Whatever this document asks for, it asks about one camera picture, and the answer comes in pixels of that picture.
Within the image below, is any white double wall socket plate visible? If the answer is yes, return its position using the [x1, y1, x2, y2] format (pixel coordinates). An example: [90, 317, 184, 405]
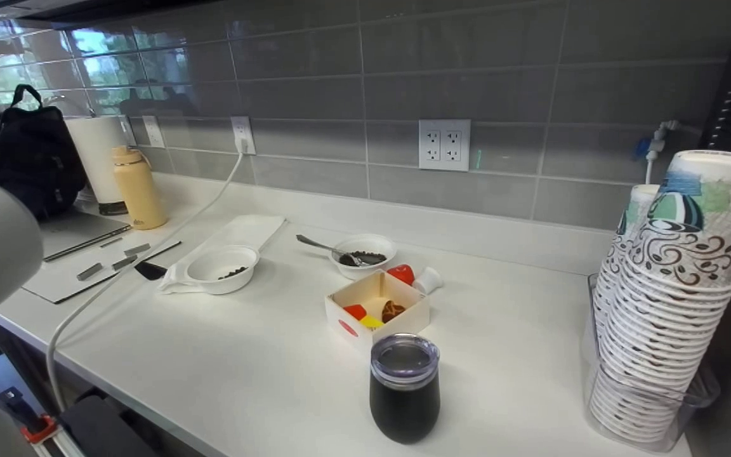
[418, 119, 471, 173]

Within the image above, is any metal spoon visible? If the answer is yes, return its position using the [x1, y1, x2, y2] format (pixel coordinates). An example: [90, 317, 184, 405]
[296, 234, 373, 267]

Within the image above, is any stack of patterned paper cups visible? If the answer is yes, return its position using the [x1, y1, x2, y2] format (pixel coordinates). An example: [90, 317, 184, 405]
[588, 150, 731, 445]

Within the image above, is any dark upper cabinet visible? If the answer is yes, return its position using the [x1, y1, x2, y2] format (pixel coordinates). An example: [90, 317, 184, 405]
[0, 0, 227, 30]

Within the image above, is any white laptop with grey feet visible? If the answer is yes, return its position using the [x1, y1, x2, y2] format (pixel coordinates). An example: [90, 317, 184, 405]
[22, 238, 183, 305]

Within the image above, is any white cardboard box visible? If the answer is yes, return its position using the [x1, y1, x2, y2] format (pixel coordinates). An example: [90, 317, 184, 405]
[324, 270, 431, 354]

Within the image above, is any white coffee pod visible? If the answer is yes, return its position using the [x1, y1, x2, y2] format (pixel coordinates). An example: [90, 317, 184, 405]
[412, 267, 444, 296]

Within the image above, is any white bowl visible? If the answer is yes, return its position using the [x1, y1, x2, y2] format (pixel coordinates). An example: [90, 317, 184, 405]
[185, 245, 261, 296]
[331, 234, 398, 281]

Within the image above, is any white paper towel roll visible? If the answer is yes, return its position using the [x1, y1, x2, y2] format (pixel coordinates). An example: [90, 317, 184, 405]
[64, 116, 131, 216]

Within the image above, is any grey closed laptop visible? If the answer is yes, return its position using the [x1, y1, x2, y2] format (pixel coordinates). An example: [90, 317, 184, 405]
[38, 209, 133, 263]

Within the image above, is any small black flat object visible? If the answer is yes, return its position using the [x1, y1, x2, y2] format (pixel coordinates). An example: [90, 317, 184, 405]
[134, 260, 168, 281]

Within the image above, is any white cable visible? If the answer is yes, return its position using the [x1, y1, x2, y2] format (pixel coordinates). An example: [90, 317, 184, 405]
[46, 141, 249, 414]

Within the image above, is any black backpack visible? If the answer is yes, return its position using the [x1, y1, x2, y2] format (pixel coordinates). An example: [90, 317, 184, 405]
[0, 84, 88, 220]

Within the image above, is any black tumbler with clear lid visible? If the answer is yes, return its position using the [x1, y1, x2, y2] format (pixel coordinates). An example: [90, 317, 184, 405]
[369, 333, 442, 445]

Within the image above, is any white water valve blue handle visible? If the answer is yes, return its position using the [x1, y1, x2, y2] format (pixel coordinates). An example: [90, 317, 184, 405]
[633, 119, 681, 185]

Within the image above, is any clear plastic cup holder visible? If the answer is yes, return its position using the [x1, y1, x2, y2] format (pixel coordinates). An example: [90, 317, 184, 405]
[583, 273, 721, 453]

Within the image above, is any yellow water bottle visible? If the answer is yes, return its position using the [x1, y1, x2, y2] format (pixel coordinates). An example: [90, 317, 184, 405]
[111, 146, 169, 230]

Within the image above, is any black box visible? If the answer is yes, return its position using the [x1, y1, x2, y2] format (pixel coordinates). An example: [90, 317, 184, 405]
[60, 395, 158, 457]

